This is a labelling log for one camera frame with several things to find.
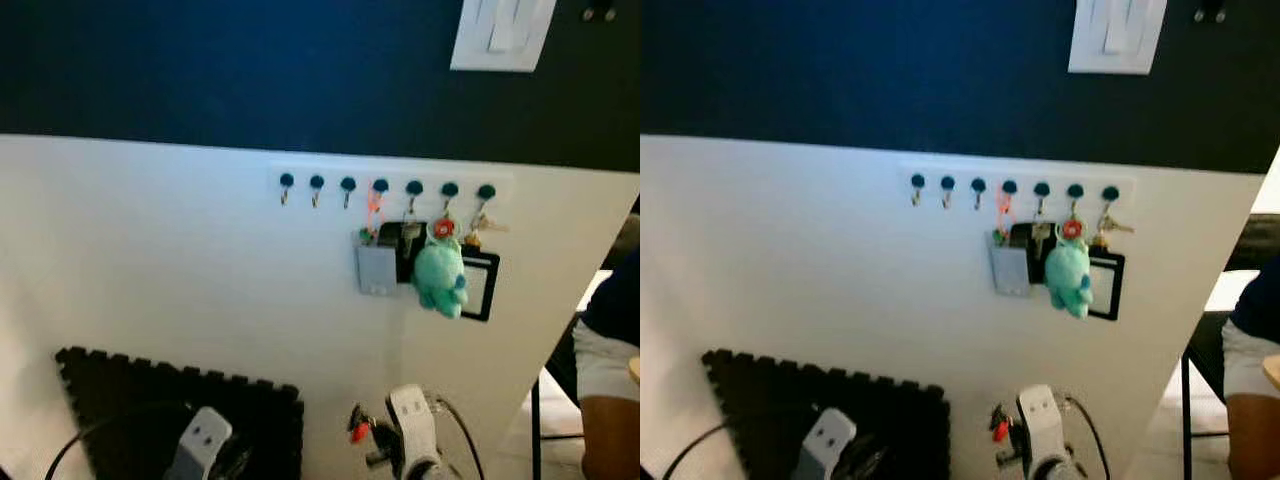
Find keys with red fob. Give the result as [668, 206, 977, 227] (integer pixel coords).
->
[347, 404, 379, 447]
[988, 404, 1017, 447]

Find brass keys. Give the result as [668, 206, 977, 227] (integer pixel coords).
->
[465, 212, 509, 249]
[1095, 212, 1136, 249]

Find black foam mat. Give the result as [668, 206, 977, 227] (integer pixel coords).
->
[55, 346, 304, 480]
[702, 348, 951, 480]

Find grey card pouch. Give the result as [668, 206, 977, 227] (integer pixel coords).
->
[356, 232, 399, 297]
[988, 232, 1031, 297]

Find green plush toy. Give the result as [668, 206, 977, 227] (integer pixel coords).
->
[412, 220, 469, 319]
[1043, 220, 1094, 319]

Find black framed card holder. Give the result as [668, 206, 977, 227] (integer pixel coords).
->
[458, 250, 501, 323]
[1088, 250, 1126, 321]

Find black pouch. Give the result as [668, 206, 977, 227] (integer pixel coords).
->
[378, 222, 431, 284]
[1010, 222, 1059, 281]

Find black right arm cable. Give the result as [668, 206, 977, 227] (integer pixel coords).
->
[1060, 394, 1114, 480]
[430, 394, 488, 480]

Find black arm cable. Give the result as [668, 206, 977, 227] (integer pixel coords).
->
[42, 400, 196, 480]
[430, 394, 488, 480]
[660, 418, 801, 480]
[1060, 394, 1114, 480]

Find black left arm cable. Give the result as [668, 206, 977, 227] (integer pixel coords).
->
[660, 418, 801, 480]
[42, 400, 196, 480]

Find white hook rail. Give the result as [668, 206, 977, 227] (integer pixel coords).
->
[268, 165, 516, 216]
[898, 162, 1138, 213]

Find white light switch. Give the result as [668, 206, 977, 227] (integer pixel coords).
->
[1068, 0, 1168, 76]
[450, 0, 558, 73]

